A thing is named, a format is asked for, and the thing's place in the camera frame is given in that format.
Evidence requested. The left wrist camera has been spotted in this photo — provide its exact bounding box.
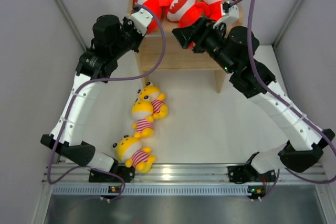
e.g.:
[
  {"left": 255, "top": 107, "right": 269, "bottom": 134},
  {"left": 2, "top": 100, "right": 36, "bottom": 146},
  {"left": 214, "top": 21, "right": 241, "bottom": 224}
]
[{"left": 129, "top": 8, "right": 153, "bottom": 36}]

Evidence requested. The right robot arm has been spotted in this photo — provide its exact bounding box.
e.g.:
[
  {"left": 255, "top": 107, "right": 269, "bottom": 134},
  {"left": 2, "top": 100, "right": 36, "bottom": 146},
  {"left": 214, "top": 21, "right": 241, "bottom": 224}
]
[{"left": 172, "top": 17, "right": 335, "bottom": 180}]

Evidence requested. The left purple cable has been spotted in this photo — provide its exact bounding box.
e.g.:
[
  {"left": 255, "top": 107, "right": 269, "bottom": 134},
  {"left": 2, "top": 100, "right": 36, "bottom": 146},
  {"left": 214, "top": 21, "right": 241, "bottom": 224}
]
[{"left": 47, "top": 5, "right": 166, "bottom": 185}]

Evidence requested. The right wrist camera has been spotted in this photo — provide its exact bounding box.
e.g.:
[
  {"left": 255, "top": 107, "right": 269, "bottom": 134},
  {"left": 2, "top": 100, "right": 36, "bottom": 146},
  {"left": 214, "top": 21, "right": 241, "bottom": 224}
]
[{"left": 213, "top": 0, "right": 239, "bottom": 29}]

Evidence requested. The purple cable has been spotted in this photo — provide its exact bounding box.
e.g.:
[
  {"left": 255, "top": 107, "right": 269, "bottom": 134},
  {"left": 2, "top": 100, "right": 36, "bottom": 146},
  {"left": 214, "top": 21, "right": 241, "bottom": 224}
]
[
  {"left": 47, "top": 5, "right": 166, "bottom": 185},
  {"left": 227, "top": 0, "right": 336, "bottom": 184}
]

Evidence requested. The yellow striped plush bottom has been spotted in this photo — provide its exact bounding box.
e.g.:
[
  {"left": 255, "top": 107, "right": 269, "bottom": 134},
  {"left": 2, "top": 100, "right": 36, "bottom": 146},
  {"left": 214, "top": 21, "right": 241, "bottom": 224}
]
[{"left": 112, "top": 135, "right": 156, "bottom": 173}]

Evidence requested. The yellow striped plush top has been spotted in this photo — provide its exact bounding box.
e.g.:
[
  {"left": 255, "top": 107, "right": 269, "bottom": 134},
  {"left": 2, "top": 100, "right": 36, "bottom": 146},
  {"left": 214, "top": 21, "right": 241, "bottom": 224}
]
[{"left": 137, "top": 82, "right": 169, "bottom": 120}]

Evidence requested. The aluminium mounting rail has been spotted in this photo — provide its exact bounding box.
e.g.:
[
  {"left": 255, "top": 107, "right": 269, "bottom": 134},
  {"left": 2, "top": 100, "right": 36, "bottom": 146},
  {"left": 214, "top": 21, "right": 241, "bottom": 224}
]
[{"left": 50, "top": 162, "right": 327, "bottom": 184}]

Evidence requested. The yellow striped plush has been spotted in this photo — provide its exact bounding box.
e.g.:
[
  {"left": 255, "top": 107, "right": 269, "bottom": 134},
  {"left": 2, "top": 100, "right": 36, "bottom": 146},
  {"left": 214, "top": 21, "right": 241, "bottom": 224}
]
[
  {"left": 137, "top": 82, "right": 169, "bottom": 120},
  {"left": 131, "top": 99, "right": 155, "bottom": 138},
  {"left": 112, "top": 135, "right": 156, "bottom": 173}
]

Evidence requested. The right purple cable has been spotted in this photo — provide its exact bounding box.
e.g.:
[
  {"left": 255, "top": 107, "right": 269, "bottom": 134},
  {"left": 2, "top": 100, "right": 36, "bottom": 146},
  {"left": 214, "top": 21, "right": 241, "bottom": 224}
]
[{"left": 227, "top": 0, "right": 336, "bottom": 184}]

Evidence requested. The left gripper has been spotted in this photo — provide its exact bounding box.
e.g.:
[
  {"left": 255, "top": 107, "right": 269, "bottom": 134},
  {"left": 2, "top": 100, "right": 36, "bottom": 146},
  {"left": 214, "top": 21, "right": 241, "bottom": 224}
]
[{"left": 110, "top": 15, "right": 147, "bottom": 60}]

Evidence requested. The grey slotted cable duct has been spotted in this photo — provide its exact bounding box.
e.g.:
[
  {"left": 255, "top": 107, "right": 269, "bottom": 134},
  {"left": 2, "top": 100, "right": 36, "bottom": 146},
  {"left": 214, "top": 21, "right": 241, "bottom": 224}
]
[{"left": 52, "top": 184, "right": 262, "bottom": 196}]

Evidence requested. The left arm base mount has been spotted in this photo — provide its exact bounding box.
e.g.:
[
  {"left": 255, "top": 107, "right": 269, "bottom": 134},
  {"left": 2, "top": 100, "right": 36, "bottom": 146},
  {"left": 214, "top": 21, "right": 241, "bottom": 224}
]
[{"left": 88, "top": 165, "right": 135, "bottom": 183}]

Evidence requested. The wooden two-tier shelf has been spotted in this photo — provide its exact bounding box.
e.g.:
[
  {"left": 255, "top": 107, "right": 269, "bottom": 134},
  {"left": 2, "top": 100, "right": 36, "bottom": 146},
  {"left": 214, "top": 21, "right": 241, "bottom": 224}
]
[{"left": 125, "top": 0, "right": 244, "bottom": 94}]

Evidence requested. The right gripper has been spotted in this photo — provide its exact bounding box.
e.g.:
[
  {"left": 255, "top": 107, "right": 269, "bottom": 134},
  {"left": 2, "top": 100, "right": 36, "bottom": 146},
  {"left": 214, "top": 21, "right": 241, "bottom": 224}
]
[{"left": 172, "top": 17, "right": 236, "bottom": 75}]

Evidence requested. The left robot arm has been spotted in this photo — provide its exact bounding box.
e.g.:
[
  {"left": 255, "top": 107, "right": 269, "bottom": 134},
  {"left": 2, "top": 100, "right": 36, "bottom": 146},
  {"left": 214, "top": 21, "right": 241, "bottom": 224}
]
[{"left": 40, "top": 10, "right": 152, "bottom": 182}]

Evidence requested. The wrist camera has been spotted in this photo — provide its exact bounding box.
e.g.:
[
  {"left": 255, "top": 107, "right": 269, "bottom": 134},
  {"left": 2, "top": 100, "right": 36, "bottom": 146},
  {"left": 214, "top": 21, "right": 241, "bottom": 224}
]
[
  {"left": 213, "top": 0, "right": 239, "bottom": 29},
  {"left": 129, "top": 8, "right": 153, "bottom": 36}
]

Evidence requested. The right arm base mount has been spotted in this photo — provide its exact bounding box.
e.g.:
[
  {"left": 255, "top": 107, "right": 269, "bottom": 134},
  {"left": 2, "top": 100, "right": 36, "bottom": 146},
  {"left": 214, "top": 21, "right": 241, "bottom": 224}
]
[{"left": 227, "top": 164, "right": 276, "bottom": 184}]

